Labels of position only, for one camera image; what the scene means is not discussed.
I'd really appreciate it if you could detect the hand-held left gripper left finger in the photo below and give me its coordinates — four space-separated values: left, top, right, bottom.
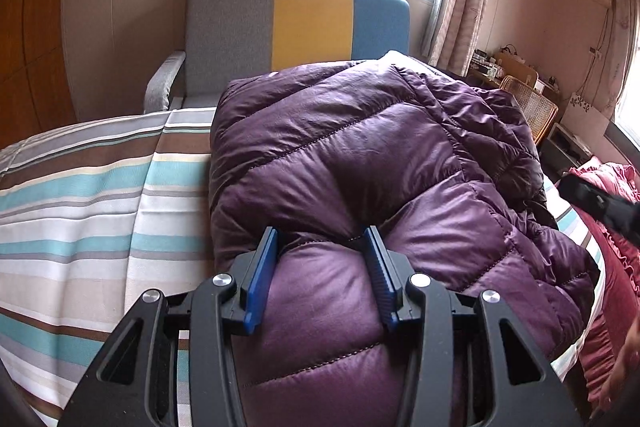
57 227 281 427

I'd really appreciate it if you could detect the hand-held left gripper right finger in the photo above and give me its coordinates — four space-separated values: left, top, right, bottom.
362 226 583 427

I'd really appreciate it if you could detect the purple down jacket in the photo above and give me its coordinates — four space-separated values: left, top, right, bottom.
207 50 603 427

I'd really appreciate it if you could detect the person's right forearm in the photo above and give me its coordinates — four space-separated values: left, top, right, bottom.
597 324 640 413

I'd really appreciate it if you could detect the red ruffled cloth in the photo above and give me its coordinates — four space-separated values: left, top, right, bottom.
570 157 640 418

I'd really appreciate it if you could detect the rattan chair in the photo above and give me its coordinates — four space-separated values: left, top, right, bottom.
499 75 560 146

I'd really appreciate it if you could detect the cluttered wooden desk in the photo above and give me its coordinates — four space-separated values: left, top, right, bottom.
465 47 561 98

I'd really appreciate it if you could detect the striped bed sheet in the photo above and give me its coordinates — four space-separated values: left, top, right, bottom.
0 107 221 427

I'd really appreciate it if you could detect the grey yellow blue headboard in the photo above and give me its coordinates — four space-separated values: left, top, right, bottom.
181 0 412 108

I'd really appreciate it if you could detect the wooden wardrobe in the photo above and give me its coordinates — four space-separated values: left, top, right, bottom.
0 0 78 150

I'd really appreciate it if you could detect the floral wall sticker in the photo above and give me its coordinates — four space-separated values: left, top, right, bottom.
569 93 598 114

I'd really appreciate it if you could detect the grey padded bed rail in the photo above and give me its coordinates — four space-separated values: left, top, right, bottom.
144 50 188 112

